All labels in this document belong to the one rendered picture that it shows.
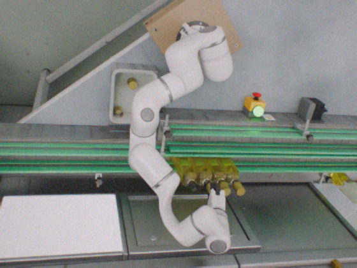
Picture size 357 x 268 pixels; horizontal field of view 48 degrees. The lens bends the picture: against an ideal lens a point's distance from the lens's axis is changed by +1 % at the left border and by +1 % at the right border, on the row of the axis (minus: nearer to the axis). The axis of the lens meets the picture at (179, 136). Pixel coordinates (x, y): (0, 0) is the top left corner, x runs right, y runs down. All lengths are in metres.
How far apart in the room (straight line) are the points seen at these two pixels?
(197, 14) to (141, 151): 0.61
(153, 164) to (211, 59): 0.37
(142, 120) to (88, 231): 0.47
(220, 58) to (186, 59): 0.12
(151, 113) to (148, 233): 0.47
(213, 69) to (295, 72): 0.67
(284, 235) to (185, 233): 0.55
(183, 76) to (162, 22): 0.35
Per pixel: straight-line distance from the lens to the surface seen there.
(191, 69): 1.20
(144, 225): 1.45
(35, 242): 1.38
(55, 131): 1.62
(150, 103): 1.15
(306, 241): 1.64
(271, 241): 1.57
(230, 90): 1.75
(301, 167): 1.86
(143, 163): 1.14
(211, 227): 1.16
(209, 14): 1.53
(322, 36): 1.86
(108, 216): 1.47
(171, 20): 1.50
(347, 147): 1.97
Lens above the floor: 2.27
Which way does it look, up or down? 59 degrees down
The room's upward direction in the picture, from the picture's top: 154 degrees clockwise
